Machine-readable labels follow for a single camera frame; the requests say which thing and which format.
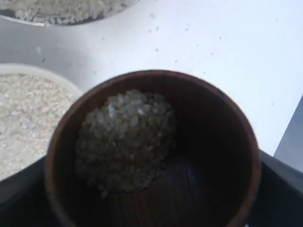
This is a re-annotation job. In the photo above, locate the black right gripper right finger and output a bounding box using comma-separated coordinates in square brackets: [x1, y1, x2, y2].
[248, 151, 303, 227]

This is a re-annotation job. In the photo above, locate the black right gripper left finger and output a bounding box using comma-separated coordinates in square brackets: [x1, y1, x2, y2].
[0, 158, 51, 227]

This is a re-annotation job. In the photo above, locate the brown wooden cup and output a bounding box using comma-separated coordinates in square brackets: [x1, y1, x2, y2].
[45, 70, 261, 227]

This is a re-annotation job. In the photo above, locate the white bowl of rice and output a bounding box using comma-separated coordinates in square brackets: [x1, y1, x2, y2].
[0, 63, 82, 180]

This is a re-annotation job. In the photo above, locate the metal plate of rice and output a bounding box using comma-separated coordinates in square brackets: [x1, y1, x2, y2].
[0, 0, 138, 25]

